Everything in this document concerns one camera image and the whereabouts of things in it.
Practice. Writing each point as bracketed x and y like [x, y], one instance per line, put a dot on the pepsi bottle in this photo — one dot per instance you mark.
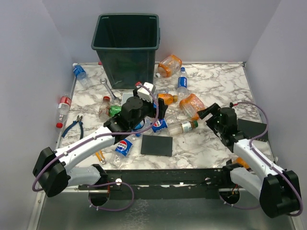
[164, 123]
[121, 152]

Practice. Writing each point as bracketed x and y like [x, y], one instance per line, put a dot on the blue cap water bottle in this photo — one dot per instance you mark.
[143, 124]

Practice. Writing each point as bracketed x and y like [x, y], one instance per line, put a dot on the steel wrench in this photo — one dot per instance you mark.
[114, 99]

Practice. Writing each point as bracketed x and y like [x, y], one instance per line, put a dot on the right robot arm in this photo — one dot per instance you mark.
[277, 190]

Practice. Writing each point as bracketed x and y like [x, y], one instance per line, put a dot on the clear crushed water bottle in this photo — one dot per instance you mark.
[162, 91]

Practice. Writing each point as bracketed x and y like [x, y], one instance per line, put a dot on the large orange jar bottle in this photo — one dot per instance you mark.
[169, 66]

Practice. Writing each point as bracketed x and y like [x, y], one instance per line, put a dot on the blue water bottle far left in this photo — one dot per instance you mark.
[81, 75]

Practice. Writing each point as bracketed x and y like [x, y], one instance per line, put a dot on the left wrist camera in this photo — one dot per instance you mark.
[144, 94]

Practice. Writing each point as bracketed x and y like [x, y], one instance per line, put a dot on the red cola bottle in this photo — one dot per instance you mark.
[63, 110]

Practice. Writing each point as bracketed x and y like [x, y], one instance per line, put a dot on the brown tea bottle green cap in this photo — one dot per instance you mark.
[183, 127]

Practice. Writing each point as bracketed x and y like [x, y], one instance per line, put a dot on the black box at right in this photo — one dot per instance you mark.
[251, 128]

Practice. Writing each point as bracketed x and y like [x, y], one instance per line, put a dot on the yellow utility knife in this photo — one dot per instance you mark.
[100, 157]

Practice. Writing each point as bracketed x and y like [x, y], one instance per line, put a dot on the black flat box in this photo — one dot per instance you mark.
[157, 145]

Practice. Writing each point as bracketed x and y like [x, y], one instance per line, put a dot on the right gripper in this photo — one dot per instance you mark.
[213, 109]

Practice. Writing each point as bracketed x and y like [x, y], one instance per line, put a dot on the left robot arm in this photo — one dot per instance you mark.
[53, 168]

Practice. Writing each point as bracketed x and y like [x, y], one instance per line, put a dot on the black mounting rail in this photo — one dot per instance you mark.
[162, 184]

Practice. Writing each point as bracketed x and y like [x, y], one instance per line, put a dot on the dark green bin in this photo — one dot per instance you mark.
[126, 44]

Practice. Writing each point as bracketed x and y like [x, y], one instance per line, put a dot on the green crushed bottle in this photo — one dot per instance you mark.
[114, 109]

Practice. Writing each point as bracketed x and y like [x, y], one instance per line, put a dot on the orange object by right base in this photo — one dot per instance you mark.
[240, 161]

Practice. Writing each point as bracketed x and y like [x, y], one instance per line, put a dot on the aluminium frame rail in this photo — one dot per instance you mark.
[67, 211]

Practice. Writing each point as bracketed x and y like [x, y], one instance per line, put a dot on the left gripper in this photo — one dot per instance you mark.
[162, 108]

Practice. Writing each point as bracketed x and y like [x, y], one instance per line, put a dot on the white smartphone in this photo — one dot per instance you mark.
[125, 97]

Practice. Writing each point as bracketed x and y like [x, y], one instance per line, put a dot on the blue label water bottle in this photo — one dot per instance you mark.
[182, 90]

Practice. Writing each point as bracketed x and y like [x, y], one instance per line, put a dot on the crushed orange tea bottle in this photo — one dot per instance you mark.
[191, 105]

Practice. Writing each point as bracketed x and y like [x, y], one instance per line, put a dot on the small red cap bottle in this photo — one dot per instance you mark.
[103, 113]

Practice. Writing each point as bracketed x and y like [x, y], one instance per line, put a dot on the small orange juice bottle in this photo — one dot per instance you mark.
[168, 98]

